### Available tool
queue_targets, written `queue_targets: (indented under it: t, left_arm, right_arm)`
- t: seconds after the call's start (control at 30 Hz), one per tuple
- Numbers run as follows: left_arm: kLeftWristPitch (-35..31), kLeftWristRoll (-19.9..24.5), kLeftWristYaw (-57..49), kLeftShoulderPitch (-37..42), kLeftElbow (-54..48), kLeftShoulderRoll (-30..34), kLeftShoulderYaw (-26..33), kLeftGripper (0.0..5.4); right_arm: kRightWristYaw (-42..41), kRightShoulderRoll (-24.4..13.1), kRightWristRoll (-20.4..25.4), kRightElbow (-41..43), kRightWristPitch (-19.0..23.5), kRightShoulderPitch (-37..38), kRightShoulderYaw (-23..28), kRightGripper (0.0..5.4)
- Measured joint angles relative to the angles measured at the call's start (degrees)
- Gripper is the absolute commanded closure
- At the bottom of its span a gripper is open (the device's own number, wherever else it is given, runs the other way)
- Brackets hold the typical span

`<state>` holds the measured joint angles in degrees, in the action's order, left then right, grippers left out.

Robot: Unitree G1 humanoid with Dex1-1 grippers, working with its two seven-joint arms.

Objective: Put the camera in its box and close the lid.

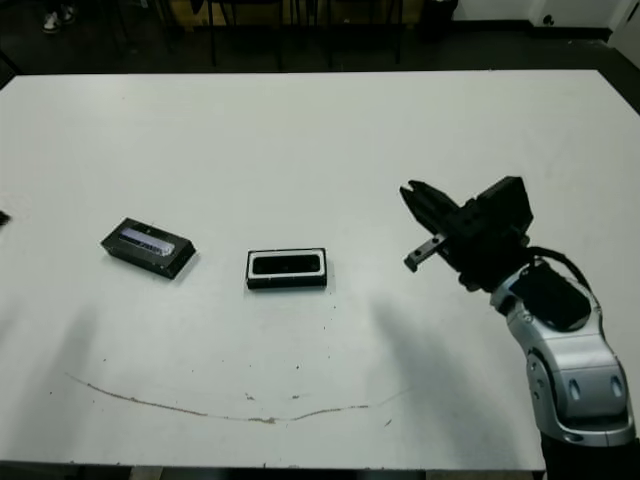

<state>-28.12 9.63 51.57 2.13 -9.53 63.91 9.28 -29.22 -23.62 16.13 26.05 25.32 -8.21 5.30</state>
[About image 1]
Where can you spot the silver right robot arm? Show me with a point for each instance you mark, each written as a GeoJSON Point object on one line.
{"type": "Point", "coordinates": [580, 370]}

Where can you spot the black box lid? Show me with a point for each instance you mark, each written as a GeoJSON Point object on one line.
{"type": "Point", "coordinates": [150, 235]}

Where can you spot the black waste bin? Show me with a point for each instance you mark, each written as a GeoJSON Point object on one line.
{"type": "Point", "coordinates": [440, 20]}

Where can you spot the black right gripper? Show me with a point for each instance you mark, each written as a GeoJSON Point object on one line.
{"type": "Point", "coordinates": [485, 250]}

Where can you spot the black office chair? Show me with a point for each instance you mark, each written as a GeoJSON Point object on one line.
{"type": "Point", "coordinates": [215, 42]}

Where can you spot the slim black camera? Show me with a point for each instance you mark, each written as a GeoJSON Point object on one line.
{"type": "Point", "coordinates": [285, 265]}

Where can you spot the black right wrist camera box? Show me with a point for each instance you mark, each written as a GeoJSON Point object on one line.
{"type": "Point", "coordinates": [507, 205]}

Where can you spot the black box base white insert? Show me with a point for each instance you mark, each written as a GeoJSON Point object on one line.
{"type": "Point", "coordinates": [285, 284]}

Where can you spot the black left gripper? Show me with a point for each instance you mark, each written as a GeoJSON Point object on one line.
{"type": "Point", "coordinates": [4, 219]}

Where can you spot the small black wall fitting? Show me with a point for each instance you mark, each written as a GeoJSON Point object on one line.
{"type": "Point", "coordinates": [548, 20]}

